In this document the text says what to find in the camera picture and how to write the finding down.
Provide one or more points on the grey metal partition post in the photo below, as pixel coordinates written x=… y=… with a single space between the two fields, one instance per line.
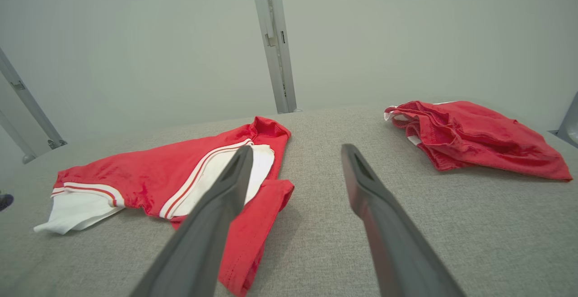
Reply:
x=13 y=136
x=570 y=123
x=27 y=98
x=275 y=39

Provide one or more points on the red shorts white side band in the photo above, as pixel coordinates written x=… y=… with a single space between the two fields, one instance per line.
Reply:
x=487 y=139

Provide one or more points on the light grey post foot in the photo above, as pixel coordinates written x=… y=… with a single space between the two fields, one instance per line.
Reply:
x=295 y=109

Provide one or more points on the red shirt white sleeves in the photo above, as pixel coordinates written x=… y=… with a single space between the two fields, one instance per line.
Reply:
x=149 y=179

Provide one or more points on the dark rounded object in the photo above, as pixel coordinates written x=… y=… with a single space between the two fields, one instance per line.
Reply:
x=5 y=201

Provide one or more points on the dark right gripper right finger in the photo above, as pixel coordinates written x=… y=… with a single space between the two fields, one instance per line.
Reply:
x=397 y=243

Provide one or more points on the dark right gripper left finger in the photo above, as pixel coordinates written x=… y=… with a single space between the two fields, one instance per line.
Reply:
x=198 y=243

